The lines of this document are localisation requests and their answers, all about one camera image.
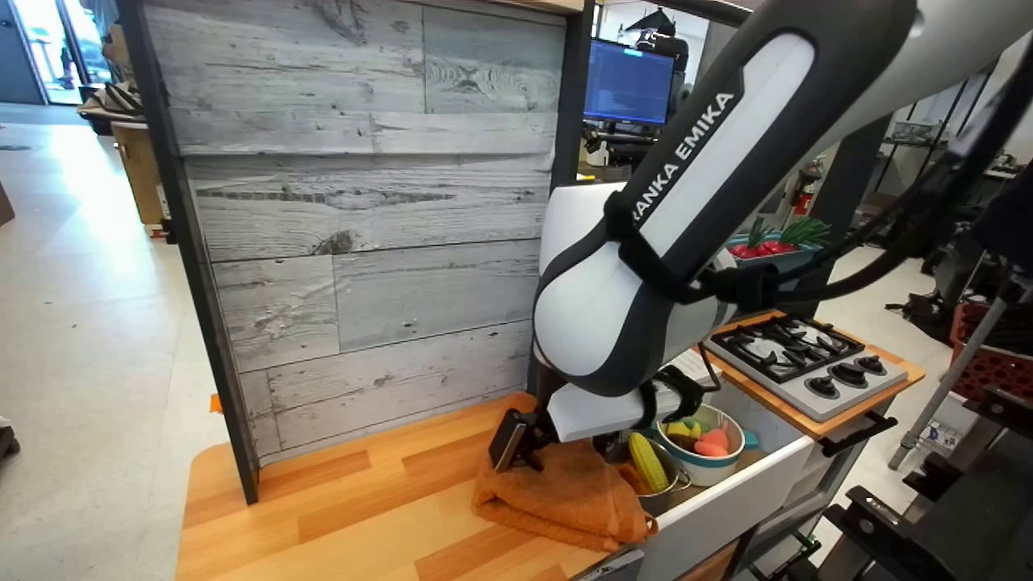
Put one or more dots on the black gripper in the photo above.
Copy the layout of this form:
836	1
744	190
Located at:
517	439

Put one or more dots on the orange towel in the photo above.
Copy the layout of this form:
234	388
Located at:
572	498

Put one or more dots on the yellow corn plush toy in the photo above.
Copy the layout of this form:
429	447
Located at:
645	456

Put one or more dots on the green plush toy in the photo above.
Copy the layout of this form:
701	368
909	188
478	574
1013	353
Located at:
687	433

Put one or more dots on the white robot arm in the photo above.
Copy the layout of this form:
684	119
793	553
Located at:
631	278

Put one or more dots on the stainless steel pot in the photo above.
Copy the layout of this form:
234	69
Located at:
673	469

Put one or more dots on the white teal pot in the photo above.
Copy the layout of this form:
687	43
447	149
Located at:
712	417

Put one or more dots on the white toy sink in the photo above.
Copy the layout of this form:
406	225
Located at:
730	504

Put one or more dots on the toy stove top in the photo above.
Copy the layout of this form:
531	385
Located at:
805	361

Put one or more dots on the grey wood backsplash panel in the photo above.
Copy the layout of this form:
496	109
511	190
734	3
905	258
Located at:
365	214

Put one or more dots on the red toy radishes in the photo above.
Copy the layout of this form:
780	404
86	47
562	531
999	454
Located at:
774	243

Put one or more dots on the right teal planter box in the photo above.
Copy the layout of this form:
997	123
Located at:
784	269

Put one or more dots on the computer monitor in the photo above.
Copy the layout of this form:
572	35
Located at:
628	84

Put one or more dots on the black drawer handle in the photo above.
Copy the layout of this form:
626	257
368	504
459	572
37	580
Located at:
872	427

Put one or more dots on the black metal frame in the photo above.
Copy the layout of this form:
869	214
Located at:
213	269

